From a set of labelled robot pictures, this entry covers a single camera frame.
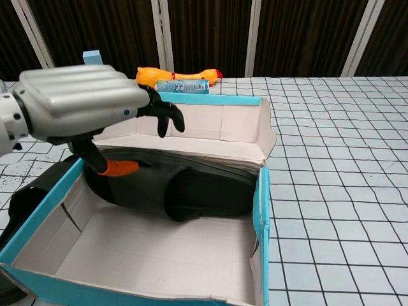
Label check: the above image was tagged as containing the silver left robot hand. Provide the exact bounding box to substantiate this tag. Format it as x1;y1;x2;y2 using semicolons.
17;65;186;178

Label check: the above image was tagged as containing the black slipper with frayed tip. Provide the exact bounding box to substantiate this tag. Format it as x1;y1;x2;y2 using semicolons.
83;148;258;222

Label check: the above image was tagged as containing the light blue shoe box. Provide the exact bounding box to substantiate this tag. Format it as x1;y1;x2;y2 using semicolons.
0;92;277;306

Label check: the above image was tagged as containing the light blue foam block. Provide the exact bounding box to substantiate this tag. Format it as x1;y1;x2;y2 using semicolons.
82;50;103;68

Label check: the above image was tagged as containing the yellow rubber chicken toy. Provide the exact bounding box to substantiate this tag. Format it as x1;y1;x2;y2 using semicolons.
135;66;224;87

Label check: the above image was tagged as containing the black-checked pale blue tablecloth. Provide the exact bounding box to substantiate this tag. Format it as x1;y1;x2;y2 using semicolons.
0;75;408;306

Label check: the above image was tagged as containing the white metal screen post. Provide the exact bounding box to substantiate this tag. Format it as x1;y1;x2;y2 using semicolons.
151;0;175;78
342;0;386;77
245;0;267;77
12;0;57;73

